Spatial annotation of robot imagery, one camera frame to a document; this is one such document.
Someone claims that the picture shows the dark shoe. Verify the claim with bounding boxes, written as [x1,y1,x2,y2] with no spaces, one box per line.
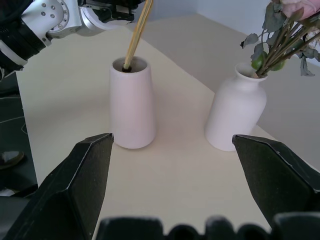
[0,150,26,171]

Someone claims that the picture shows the pink flower bouquet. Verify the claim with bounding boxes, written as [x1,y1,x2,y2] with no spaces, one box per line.
[239,0,320,78]

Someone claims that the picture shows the white bottle-shaped vase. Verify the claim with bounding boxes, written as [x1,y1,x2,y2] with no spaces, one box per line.
[204,62,268,153]

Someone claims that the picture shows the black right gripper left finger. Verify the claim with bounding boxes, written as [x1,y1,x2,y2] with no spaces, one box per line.
[3,132,115,240]

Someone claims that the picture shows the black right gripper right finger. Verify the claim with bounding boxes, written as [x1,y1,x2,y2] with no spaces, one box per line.
[232,134,320,229]

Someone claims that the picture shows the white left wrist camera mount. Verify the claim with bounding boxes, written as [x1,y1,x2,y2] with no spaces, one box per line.
[81,7,128,32]

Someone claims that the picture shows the white tapered cylinder vase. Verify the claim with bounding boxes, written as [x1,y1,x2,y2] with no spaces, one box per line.
[108,56,158,150]

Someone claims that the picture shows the wooden reed sticks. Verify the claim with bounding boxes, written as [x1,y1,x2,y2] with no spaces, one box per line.
[122,0,155,73]

